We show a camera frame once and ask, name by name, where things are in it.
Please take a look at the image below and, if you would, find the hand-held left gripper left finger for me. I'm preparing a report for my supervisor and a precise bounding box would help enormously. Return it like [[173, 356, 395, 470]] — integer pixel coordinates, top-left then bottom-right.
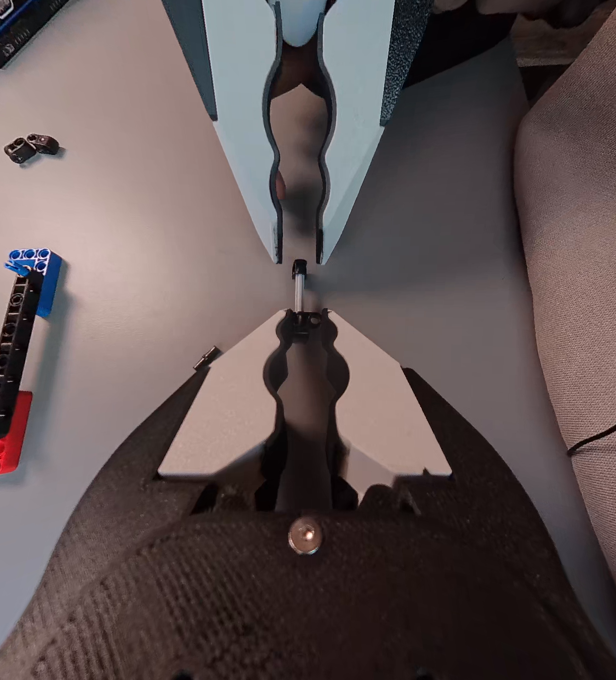
[[157, 311, 290, 495]]

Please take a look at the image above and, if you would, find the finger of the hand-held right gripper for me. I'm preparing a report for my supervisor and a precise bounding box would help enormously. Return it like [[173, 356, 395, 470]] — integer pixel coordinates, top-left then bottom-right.
[[316, 0, 396, 265], [202, 0, 283, 264]]

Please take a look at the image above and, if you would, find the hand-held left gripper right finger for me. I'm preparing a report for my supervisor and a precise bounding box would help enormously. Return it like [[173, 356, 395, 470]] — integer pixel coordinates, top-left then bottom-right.
[[323, 311, 452, 505]]

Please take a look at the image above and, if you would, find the small black pin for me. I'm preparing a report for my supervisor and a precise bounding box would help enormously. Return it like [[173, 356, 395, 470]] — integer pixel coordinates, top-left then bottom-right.
[[290, 259, 309, 311]]

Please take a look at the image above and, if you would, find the black red blue lego beam assembly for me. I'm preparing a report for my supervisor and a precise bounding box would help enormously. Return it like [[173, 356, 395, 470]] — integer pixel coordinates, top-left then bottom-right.
[[0, 248, 63, 477]]

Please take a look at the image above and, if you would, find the white blue red lego car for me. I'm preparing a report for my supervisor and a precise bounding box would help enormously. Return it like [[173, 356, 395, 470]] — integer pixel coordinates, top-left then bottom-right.
[[0, 0, 72, 70]]

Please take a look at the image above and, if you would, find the person's right hand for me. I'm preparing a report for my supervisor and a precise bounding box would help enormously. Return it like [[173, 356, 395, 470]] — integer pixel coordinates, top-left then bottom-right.
[[272, 45, 323, 200]]

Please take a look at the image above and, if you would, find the person's beige sweatshirt torso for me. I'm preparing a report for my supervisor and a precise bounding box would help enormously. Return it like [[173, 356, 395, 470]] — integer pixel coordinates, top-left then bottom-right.
[[515, 0, 616, 633]]

